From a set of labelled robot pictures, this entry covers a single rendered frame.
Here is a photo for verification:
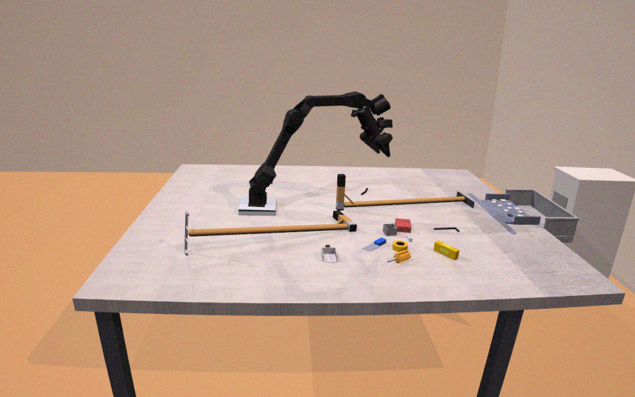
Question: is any red rectangular block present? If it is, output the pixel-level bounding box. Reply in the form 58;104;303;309
395;219;411;233

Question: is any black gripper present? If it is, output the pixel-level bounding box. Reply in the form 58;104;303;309
360;119;393;157

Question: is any yellow ring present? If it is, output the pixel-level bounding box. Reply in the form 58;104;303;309
393;240;408;252

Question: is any long tan scraper with grey crossbar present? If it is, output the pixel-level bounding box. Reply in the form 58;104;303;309
184;211;357;255

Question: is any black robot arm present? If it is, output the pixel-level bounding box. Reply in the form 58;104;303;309
249;91;390;207

